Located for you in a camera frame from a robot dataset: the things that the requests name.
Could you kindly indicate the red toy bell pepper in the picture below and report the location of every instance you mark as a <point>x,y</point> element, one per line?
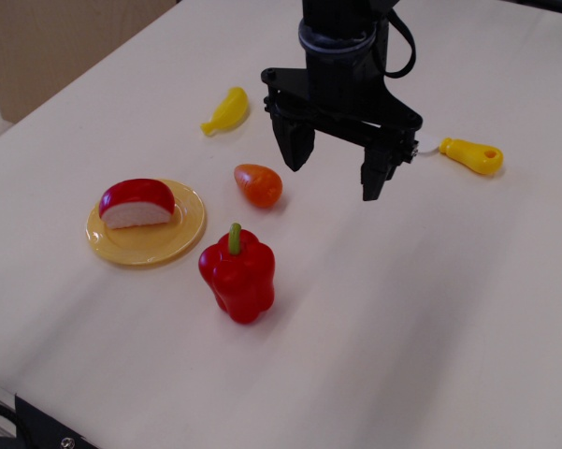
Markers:
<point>239,270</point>

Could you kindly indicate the yellow toy banana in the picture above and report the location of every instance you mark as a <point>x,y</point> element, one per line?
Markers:
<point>230,112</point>

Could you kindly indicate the yellow plastic plate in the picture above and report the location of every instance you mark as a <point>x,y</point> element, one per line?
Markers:
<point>151,244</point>

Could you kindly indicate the black corner bracket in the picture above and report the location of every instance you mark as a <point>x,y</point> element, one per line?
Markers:
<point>46,431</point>

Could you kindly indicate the orange toy carrot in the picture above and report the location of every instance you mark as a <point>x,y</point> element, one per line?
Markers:
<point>260,185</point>

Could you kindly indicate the yellow handled toy knife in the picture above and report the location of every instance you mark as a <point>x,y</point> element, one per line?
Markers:
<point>481,159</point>

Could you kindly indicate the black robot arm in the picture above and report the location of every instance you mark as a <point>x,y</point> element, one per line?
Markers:
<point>349,20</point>

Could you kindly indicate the red and white toy sushi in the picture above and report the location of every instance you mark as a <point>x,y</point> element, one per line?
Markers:
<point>136,202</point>

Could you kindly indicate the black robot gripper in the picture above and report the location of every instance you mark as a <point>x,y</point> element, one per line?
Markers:
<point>341,91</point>

